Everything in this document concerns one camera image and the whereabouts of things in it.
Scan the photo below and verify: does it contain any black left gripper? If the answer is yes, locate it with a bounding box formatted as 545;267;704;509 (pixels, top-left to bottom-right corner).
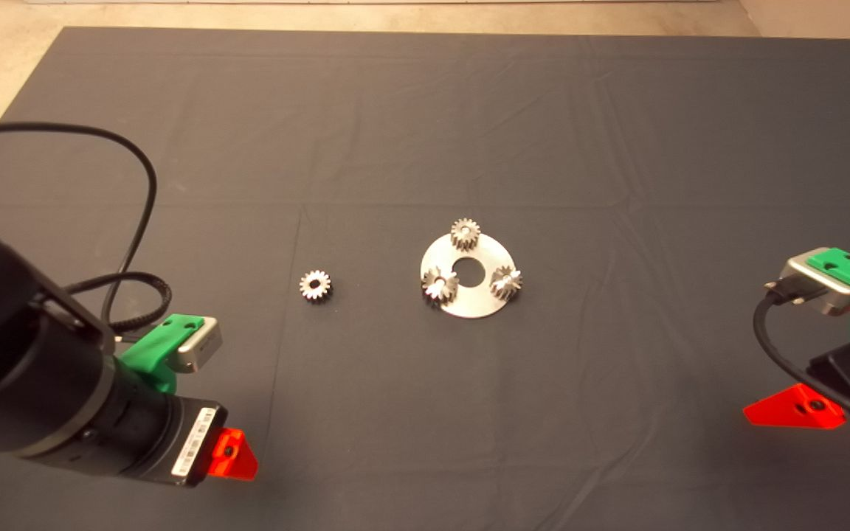
146;395;259;489

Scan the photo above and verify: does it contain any silver right camera box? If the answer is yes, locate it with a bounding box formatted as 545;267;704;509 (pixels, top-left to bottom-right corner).
764;251;850;318

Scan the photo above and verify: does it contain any dark grey table cloth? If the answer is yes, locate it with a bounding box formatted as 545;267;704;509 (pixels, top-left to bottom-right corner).
0;27;850;531

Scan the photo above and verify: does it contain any small steel gear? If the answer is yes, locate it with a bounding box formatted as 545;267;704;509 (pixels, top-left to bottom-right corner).
450;218;480;251
489;265;523;302
300;270;331;303

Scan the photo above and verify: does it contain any black right camera cable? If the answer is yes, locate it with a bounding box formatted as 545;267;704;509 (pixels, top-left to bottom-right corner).
753;279;850;432

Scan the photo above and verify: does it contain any green left camera mount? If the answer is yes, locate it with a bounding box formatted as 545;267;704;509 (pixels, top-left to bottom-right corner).
121;313;208;394

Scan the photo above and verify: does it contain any round metal plate with hole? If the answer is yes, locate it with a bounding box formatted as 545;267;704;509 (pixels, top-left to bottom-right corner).
421;231;516;319

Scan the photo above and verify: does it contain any thin black left camera cable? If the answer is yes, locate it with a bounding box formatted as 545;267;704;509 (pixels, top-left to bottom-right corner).
0;122;159;325

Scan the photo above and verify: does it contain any silver left camera box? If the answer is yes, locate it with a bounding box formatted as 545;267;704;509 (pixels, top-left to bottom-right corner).
174;317;224;374

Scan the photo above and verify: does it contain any silver camera box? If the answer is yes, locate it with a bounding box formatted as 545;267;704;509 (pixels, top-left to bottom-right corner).
174;317;224;374
764;251;850;318

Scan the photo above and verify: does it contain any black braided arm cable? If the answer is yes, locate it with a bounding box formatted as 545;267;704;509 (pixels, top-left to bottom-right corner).
63;271;173;333

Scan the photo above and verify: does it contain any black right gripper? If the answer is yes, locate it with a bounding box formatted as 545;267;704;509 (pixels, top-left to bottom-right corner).
742;345;850;437

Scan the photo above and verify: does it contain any larger steel gear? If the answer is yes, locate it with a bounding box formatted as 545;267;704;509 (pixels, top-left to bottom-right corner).
422;267;460;305

